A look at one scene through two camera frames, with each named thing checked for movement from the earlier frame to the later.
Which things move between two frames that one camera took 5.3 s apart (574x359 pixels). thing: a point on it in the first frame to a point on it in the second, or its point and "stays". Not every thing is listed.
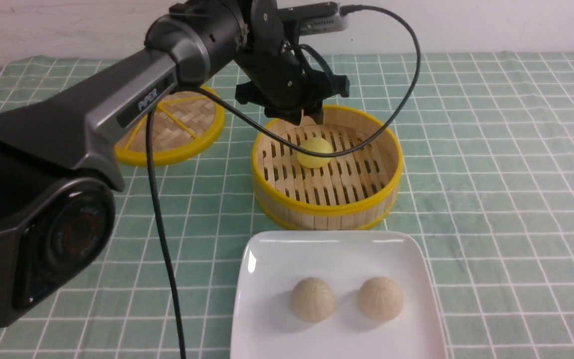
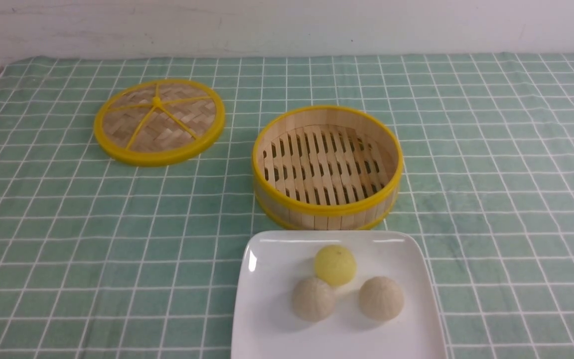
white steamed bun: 380,298 stays
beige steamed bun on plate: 313,300 stays
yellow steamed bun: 312,161 to 336,265
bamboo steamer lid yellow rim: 187,122 stays
